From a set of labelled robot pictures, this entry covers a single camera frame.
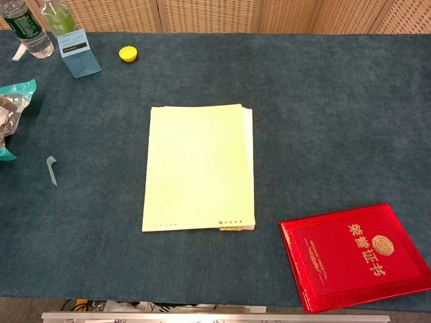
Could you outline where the clear glass cup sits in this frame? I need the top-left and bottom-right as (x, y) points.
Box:
(0, 0), (55, 59)

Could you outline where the small blue sticky note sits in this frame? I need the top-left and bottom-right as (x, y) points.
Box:
(46, 156), (59, 187)

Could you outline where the wicker folding screen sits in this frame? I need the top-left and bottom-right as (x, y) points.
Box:
(0, 0), (431, 34)

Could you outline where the white paper strip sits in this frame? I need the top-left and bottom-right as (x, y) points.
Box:
(11, 42), (27, 62)

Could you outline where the pale yellow paper stack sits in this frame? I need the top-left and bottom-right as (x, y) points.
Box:
(141, 103), (256, 233)

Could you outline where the green drink bottle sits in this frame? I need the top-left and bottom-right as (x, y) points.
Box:
(40, 0), (78, 36)

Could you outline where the yellow bottle cap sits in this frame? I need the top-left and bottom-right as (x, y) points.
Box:
(118, 46), (138, 63)

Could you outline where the dark blue table cloth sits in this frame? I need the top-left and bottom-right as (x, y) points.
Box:
(0, 29), (431, 308)

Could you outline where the red certificate folder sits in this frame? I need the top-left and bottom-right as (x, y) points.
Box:
(278, 202), (431, 314)

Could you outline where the teal plastic snack bag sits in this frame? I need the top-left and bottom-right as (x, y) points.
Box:
(0, 79), (37, 162)

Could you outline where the aluminium profile rail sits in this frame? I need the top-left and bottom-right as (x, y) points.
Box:
(40, 311), (391, 323)

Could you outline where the blue cardboard carton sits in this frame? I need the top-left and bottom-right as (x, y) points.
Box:
(57, 29), (102, 79)

